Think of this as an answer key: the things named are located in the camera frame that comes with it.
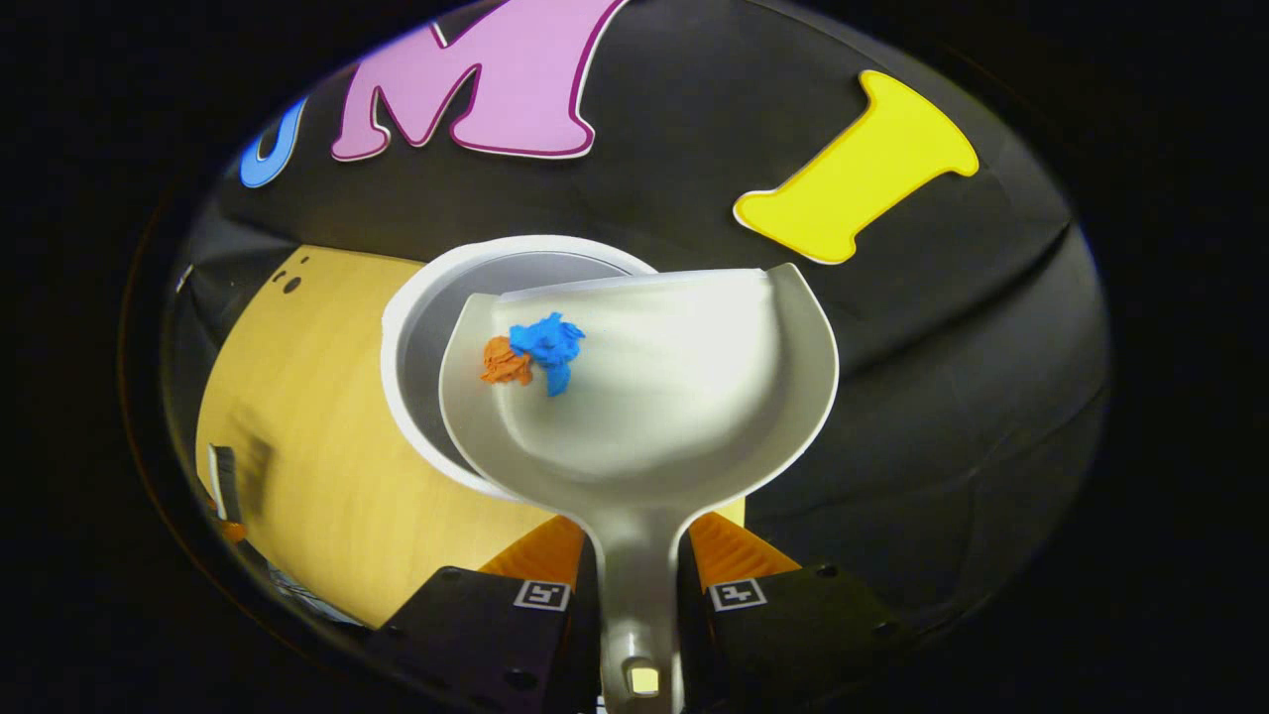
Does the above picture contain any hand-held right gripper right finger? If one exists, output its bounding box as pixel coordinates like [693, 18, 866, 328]
[677, 511, 918, 713]

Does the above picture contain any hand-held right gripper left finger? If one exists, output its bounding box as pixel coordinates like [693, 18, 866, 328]
[362, 514, 604, 714]

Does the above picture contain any small white broom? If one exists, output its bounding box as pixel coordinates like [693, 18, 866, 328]
[206, 443, 245, 525]

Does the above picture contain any white dustpan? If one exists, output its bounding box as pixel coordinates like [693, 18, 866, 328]
[438, 263, 842, 714]

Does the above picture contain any orange paper scrap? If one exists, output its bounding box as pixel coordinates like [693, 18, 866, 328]
[481, 335, 534, 387]

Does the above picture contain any white ribbed garbage bin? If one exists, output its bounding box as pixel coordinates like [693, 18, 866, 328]
[381, 234, 659, 502]

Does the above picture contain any blue paper scrap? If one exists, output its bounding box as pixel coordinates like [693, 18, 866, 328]
[508, 311, 587, 398]

